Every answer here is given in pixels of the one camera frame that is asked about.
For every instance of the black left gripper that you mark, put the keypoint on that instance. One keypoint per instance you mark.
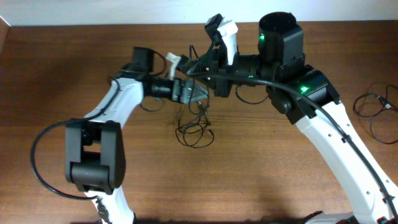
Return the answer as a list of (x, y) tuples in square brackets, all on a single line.
[(183, 98)]

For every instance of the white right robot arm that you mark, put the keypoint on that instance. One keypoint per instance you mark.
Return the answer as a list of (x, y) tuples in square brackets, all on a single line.
[(308, 100)]

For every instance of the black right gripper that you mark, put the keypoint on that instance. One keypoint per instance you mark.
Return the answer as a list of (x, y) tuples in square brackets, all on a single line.
[(214, 63)]

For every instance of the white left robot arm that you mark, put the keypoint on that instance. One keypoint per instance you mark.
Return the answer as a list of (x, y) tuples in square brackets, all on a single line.
[(95, 158)]

